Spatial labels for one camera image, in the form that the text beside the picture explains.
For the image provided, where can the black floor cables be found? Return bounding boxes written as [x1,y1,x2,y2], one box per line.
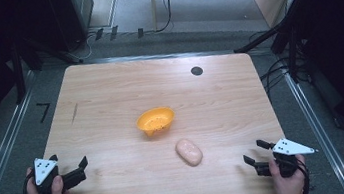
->
[246,24,315,104]

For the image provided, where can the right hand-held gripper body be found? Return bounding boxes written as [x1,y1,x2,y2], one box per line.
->
[251,134,319,182]

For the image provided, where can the orange plastic bowl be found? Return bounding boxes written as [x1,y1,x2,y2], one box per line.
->
[134,105,179,140]

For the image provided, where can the person's right hand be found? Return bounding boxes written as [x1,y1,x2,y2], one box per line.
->
[267,154,310,194]

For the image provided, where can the dark cabinet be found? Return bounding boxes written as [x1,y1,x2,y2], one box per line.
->
[45,0,101,55]

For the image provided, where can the pale pink oval toy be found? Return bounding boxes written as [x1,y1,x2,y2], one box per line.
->
[174,136,205,170]

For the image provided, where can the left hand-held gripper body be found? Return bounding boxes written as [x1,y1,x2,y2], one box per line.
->
[31,152,90,194]

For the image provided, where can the black metal stand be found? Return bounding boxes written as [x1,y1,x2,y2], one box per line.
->
[227,0,318,91]
[5,29,89,106]

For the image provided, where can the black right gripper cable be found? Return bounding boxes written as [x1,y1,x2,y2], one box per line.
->
[295,159,313,194]

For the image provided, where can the black round table grommet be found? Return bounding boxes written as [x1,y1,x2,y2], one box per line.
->
[189,65,204,77]

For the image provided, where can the black hanging cable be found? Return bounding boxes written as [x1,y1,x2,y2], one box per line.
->
[149,0,179,34]

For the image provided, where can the white floor cable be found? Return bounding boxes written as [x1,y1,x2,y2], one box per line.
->
[75,32,99,61]

